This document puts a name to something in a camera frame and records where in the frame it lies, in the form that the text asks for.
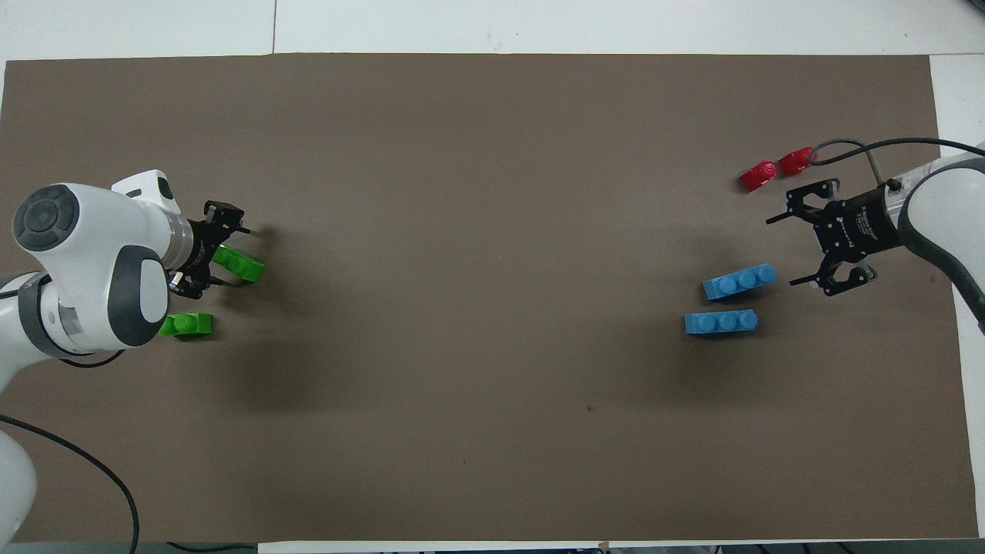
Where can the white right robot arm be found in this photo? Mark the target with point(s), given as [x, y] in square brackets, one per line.
[939, 208]

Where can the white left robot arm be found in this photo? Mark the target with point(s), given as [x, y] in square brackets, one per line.
[85, 254]

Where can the red one-stud toy brick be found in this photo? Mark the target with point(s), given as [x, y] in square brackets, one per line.
[796, 163]
[758, 175]

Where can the brown paper mat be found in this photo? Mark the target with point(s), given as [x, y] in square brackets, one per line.
[492, 308]

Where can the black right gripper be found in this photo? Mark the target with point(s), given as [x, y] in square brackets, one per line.
[858, 223]

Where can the green two-stud toy brick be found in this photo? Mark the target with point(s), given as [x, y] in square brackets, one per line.
[245, 268]
[188, 325]

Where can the blue three-stud toy brick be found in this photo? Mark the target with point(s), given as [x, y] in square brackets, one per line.
[735, 283]
[719, 323]

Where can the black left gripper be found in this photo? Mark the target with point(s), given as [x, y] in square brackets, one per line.
[198, 250]

